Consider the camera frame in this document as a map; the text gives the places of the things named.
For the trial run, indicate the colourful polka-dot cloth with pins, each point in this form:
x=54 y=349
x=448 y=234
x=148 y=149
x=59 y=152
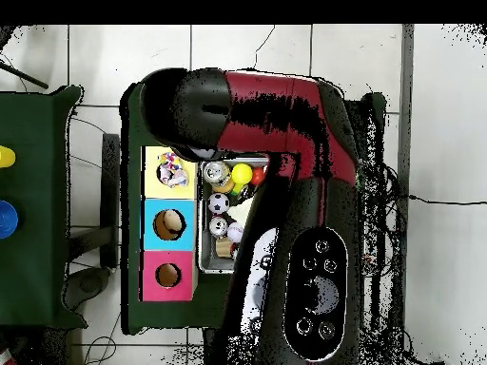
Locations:
x=173 y=173

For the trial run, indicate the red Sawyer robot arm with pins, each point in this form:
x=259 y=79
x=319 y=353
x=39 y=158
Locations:
x=274 y=114

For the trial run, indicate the shallow mesh bin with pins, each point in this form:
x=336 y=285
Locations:
x=207 y=264

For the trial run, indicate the wooden box with three holes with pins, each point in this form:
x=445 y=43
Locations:
x=179 y=235

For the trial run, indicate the black and white soccer ball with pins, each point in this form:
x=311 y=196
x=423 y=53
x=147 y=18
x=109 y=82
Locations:
x=218 y=203

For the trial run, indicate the yellow tennis ball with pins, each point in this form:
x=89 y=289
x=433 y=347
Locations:
x=242 y=173

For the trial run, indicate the white baseball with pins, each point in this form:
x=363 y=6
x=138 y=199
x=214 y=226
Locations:
x=236 y=232

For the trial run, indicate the silver drink can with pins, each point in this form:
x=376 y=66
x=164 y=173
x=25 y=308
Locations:
x=218 y=227

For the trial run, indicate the printed drink can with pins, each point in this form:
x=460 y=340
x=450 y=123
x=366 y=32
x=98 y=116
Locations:
x=216 y=172

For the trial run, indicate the dark green tablecloth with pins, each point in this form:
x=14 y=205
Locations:
x=133 y=228
x=30 y=266

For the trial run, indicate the black upright panel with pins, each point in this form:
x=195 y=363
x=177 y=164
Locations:
x=110 y=197

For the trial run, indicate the grey stand base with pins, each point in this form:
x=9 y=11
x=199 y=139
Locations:
x=87 y=285

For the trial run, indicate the blue plastic cup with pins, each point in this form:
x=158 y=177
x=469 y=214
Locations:
x=7 y=219

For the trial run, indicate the yellow plastic cup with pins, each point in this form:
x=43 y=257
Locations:
x=5 y=156

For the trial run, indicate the dark thin rod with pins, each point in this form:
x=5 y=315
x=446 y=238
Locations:
x=26 y=76

